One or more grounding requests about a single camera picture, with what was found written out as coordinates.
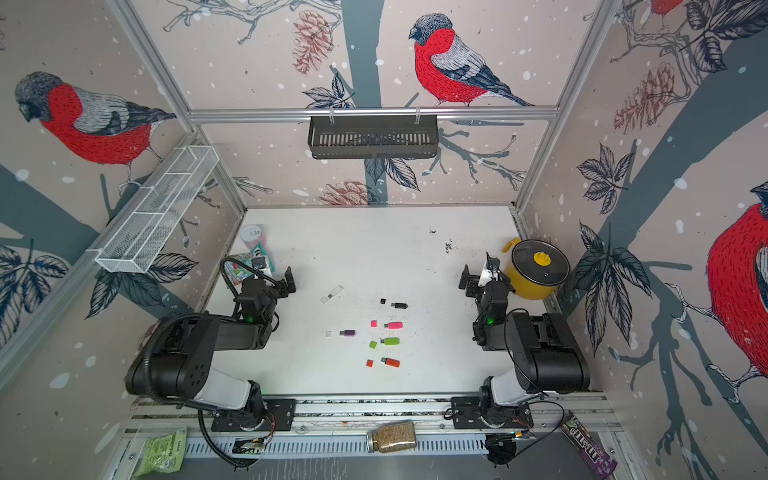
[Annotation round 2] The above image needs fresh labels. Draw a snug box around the black wire basket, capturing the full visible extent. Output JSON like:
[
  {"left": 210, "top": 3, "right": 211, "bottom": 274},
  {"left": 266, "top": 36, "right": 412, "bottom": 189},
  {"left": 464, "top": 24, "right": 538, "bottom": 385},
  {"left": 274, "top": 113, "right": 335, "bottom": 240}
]
[{"left": 308, "top": 115, "right": 439, "bottom": 160}]

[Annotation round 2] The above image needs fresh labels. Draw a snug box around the purple candy bar wrapper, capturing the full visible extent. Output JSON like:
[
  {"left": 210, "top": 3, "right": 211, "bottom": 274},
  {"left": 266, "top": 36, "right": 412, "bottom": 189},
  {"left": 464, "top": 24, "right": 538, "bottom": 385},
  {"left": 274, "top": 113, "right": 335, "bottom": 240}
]
[{"left": 559, "top": 410, "right": 617, "bottom": 480}]

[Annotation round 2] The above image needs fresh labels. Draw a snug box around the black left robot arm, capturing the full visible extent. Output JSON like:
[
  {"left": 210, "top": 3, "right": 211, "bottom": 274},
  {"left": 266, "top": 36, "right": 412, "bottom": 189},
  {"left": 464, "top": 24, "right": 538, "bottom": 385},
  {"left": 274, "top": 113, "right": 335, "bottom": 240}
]
[{"left": 125, "top": 256, "right": 296, "bottom": 433}]

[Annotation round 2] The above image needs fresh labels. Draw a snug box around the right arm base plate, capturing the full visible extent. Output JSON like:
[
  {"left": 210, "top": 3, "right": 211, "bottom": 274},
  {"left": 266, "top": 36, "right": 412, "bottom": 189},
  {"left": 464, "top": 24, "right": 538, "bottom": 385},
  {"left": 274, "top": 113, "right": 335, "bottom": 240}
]
[{"left": 443, "top": 396, "right": 533, "bottom": 430}]

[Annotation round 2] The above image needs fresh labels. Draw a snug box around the yellow pot with black lid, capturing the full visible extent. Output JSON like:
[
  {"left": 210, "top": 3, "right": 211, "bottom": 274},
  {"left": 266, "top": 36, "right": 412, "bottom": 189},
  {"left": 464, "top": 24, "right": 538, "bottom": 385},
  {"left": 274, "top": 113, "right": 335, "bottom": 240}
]
[{"left": 502, "top": 238, "right": 571, "bottom": 300}]

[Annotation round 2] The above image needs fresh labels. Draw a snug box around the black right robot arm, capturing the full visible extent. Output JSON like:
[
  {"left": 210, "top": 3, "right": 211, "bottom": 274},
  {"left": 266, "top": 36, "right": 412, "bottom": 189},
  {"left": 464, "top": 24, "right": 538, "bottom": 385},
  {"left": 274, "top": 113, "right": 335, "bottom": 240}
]
[{"left": 445, "top": 255, "right": 590, "bottom": 430}]

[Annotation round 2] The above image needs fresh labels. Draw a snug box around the glass jar of seeds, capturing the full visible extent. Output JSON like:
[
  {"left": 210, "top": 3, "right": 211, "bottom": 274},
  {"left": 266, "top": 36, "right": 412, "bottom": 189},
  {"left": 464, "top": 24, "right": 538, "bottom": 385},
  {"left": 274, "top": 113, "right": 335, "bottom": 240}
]
[{"left": 366, "top": 421, "right": 417, "bottom": 454}]

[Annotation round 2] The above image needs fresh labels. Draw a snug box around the red usb drive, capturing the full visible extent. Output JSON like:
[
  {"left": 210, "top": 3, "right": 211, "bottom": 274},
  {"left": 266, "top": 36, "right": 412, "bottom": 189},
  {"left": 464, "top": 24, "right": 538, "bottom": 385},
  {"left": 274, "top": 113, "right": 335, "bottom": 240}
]
[{"left": 381, "top": 357, "right": 401, "bottom": 368}]

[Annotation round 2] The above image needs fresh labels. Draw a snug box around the white wire mesh shelf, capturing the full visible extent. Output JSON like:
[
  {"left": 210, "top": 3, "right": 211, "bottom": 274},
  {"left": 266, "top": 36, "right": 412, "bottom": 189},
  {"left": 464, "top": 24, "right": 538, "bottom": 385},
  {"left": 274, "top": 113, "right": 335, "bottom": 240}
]
[{"left": 95, "top": 145, "right": 219, "bottom": 273}]

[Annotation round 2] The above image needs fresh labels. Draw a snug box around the green candy packet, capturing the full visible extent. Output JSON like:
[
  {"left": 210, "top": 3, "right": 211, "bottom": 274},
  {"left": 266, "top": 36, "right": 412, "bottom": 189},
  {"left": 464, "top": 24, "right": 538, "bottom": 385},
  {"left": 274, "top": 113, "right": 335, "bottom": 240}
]
[{"left": 223, "top": 249, "right": 273, "bottom": 285}]

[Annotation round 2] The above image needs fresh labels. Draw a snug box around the pink can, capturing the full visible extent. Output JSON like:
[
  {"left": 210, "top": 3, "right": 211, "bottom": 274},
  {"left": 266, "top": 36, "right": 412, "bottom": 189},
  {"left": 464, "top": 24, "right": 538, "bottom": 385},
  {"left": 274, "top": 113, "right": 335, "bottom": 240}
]
[{"left": 239, "top": 224, "right": 266, "bottom": 251}]

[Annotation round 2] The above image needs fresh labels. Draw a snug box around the green snack bag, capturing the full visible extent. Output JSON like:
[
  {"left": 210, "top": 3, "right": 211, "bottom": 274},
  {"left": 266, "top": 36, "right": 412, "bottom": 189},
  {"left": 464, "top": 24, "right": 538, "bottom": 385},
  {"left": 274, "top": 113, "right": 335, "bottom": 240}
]
[{"left": 133, "top": 427, "right": 187, "bottom": 477}]

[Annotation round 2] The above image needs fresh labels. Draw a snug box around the clear usb drive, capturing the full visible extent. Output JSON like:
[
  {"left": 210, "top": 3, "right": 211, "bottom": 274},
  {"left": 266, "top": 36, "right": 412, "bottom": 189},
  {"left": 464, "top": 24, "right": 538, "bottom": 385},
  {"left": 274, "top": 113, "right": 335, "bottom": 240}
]
[{"left": 320, "top": 285, "right": 344, "bottom": 304}]

